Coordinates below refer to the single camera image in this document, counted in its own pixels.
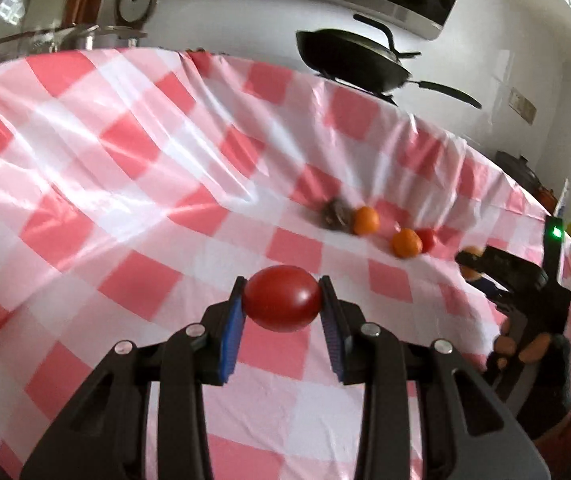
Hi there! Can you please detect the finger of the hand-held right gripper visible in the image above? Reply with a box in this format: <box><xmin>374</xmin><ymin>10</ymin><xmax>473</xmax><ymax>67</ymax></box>
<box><xmin>468</xmin><ymin>276</ymin><xmax>510</xmax><ymax>304</ymax></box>
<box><xmin>455</xmin><ymin>250</ymin><xmax>497</xmax><ymax>277</ymax></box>

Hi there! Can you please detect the wall socket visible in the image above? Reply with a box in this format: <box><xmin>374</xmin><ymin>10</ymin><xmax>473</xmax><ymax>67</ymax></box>
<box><xmin>509</xmin><ymin>87</ymin><xmax>537</xmax><ymax>123</ymax></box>

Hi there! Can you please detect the black frying pan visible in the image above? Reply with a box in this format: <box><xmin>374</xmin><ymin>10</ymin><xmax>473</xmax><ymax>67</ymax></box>
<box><xmin>295</xmin><ymin>14</ymin><xmax>483</xmax><ymax>109</ymax></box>

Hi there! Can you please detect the red tomato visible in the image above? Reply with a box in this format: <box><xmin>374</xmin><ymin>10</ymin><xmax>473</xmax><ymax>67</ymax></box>
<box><xmin>417</xmin><ymin>228</ymin><xmax>439</xmax><ymax>254</ymax></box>
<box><xmin>242</xmin><ymin>265</ymin><xmax>323</xmax><ymax>333</ymax></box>

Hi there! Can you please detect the red white checkered tablecloth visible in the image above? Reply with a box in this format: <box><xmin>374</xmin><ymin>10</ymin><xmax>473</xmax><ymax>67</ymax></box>
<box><xmin>0</xmin><ymin>47</ymin><xmax>571</xmax><ymax>480</ymax></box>

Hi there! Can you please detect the large orange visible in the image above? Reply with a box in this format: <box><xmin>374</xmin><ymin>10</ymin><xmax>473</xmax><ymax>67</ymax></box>
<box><xmin>391</xmin><ymin>228</ymin><xmax>423</xmax><ymax>259</ymax></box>

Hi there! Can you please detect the person's right hand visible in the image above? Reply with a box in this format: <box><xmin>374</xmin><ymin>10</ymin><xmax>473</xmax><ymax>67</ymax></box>
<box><xmin>485</xmin><ymin>334</ymin><xmax>571</xmax><ymax>441</ymax></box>

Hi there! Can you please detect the dark cooking pot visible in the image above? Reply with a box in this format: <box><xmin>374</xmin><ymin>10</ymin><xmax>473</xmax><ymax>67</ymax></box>
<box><xmin>495</xmin><ymin>150</ymin><xmax>541</xmax><ymax>196</ymax></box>

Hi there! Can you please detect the steel pot with lid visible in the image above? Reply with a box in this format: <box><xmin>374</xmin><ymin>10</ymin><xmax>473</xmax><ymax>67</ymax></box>
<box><xmin>26</xmin><ymin>24</ymin><xmax>149</xmax><ymax>53</ymax></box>

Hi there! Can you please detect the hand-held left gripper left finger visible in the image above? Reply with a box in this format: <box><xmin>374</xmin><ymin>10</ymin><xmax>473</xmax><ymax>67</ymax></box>
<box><xmin>18</xmin><ymin>275</ymin><xmax>247</xmax><ymax>480</ymax></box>

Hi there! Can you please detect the dark mushroom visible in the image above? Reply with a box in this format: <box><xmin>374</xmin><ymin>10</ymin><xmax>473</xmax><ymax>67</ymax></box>
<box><xmin>321</xmin><ymin>199</ymin><xmax>353</xmax><ymax>233</ymax></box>

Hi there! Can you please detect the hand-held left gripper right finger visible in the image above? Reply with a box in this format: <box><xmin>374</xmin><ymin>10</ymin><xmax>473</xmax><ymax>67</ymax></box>
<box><xmin>318</xmin><ymin>275</ymin><xmax>552</xmax><ymax>480</ymax></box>

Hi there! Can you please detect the small orange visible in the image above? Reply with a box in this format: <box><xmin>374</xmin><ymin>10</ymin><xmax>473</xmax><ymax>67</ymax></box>
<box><xmin>352</xmin><ymin>206</ymin><xmax>381</xmax><ymax>236</ymax></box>
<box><xmin>460</xmin><ymin>246</ymin><xmax>486</xmax><ymax>281</ymax></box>

